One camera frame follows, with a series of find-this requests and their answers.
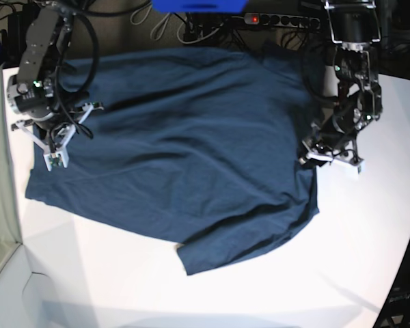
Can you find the dark blue t-shirt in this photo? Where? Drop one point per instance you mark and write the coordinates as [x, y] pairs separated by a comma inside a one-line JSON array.
[[197, 146]]

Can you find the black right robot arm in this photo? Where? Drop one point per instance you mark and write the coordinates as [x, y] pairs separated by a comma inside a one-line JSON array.
[[47, 40]]

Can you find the blue plastic bin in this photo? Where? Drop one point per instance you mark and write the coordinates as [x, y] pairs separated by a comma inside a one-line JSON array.
[[199, 6]]

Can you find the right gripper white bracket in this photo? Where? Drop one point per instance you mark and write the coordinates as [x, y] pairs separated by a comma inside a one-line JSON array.
[[51, 128]]

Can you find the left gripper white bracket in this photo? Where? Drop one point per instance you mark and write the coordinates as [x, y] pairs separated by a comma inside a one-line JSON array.
[[319, 149]]

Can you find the black power strip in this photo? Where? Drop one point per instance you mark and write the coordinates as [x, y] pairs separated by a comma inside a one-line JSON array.
[[281, 20]]

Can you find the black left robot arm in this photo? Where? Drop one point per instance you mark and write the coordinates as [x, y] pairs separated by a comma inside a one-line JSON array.
[[355, 30]]

